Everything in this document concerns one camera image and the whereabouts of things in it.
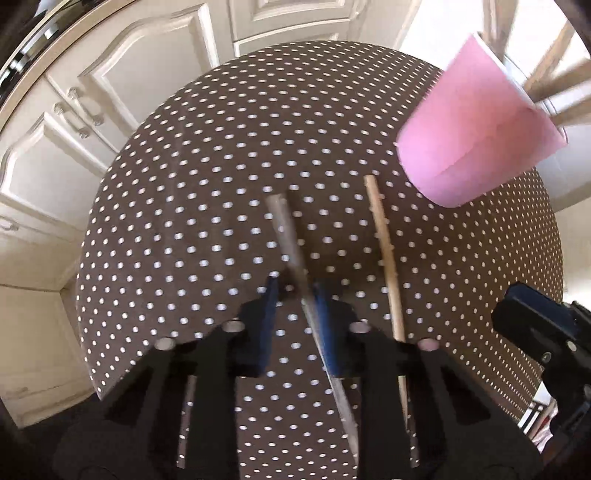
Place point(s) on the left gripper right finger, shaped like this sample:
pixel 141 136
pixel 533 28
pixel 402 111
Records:
pixel 422 416

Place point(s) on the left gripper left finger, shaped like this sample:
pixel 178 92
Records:
pixel 173 415

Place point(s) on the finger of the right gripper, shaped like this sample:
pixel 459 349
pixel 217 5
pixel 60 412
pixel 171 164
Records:
pixel 549 332

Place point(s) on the wooden chopstick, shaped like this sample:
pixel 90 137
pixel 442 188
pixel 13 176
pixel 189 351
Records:
pixel 561 83
pixel 286 233
pixel 388 276
pixel 550 60
pixel 576 114

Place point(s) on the pink cup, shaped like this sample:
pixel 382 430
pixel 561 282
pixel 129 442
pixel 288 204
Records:
pixel 475 130

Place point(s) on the cream lower cabinets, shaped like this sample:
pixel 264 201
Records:
pixel 133 176

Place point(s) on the polka dot round tablecloth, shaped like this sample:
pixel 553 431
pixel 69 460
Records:
pixel 454 264

